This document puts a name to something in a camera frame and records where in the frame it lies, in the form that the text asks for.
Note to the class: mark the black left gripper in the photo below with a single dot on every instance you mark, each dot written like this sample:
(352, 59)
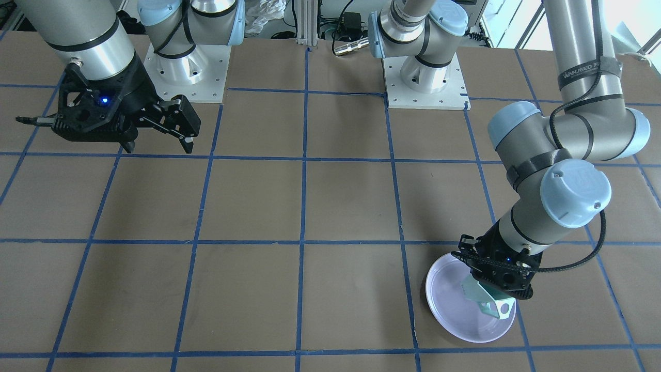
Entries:
(497, 239)

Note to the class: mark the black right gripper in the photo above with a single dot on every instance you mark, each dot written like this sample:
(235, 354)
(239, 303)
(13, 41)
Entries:
(137, 94)

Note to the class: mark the black power adapter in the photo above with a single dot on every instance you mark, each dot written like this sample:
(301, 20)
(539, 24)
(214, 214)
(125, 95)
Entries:
(350, 22)

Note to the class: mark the aluminium frame post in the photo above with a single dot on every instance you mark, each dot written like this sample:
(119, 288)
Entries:
(306, 21)

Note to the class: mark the silver metal cylinder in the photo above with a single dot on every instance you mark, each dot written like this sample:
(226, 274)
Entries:
(350, 47)

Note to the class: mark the mint green hexagonal cup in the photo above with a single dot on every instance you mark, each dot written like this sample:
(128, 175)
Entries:
(491, 302)

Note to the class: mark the lavender plate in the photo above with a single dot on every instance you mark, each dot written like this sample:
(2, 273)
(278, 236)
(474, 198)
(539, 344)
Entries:
(459, 316)

